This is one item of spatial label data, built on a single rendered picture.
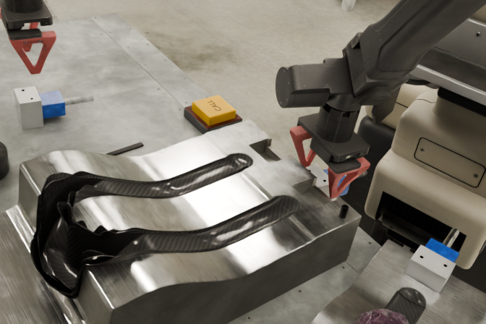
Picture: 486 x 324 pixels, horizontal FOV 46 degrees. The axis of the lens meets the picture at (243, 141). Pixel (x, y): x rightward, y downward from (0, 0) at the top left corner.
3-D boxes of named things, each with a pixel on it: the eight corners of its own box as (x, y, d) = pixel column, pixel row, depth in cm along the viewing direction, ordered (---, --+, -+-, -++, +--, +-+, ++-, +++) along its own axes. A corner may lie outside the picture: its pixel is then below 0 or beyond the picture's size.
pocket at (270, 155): (267, 155, 94) (270, 137, 92) (288, 173, 91) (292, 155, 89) (244, 163, 92) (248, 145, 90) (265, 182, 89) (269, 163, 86)
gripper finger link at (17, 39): (16, 83, 90) (8, 27, 84) (7, 62, 95) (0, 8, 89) (60, 77, 93) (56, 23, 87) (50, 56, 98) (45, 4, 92)
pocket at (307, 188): (311, 194, 88) (316, 176, 85) (335, 216, 84) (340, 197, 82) (288, 204, 85) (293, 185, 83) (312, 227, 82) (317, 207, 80)
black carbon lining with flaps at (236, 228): (239, 159, 90) (248, 108, 84) (307, 223, 80) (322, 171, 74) (11, 238, 71) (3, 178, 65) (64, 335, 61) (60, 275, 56)
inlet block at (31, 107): (89, 103, 109) (88, 78, 106) (97, 117, 106) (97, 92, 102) (16, 114, 103) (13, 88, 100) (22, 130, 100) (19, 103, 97)
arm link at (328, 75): (397, 95, 73) (385, 32, 75) (314, 98, 70) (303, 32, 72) (354, 122, 84) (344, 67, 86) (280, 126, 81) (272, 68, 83)
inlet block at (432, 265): (433, 236, 88) (445, 209, 84) (465, 252, 85) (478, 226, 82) (398, 286, 78) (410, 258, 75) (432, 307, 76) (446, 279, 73)
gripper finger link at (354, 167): (325, 212, 87) (340, 163, 82) (298, 183, 92) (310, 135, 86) (359, 200, 90) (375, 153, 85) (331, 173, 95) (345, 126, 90)
